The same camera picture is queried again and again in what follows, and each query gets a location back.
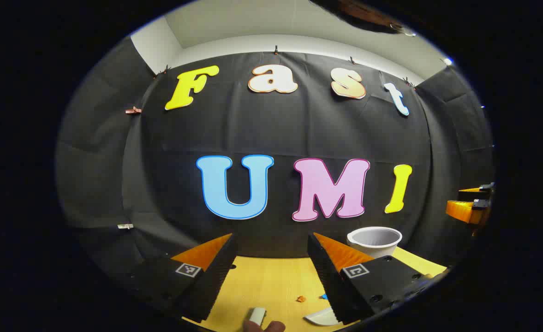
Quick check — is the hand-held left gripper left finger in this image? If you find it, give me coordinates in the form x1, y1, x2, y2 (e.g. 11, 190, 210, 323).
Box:
128, 233, 239, 323

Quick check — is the white dustpan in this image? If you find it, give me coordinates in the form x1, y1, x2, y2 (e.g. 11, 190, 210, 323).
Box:
304, 307, 341, 326

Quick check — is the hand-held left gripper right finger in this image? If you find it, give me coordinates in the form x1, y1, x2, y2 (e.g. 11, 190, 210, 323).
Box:
307, 232, 447, 326

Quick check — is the wooden desktop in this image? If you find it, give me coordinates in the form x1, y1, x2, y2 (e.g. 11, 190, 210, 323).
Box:
181, 246, 447, 332

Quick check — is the black backdrop cloth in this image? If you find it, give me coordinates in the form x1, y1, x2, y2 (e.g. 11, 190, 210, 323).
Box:
55, 36, 495, 296

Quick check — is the white garbage bin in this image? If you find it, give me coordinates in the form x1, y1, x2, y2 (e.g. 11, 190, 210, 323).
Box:
346, 226, 403, 259

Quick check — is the dark brown overhead object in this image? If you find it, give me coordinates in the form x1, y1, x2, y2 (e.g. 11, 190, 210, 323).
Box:
308, 0, 417, 37

